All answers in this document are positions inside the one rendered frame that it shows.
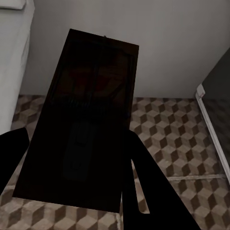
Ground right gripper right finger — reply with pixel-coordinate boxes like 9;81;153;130
120;127;201;230

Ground mousetrap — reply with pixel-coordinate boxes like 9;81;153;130
12;29;139;213

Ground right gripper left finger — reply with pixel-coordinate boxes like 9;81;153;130
0;127;30;195

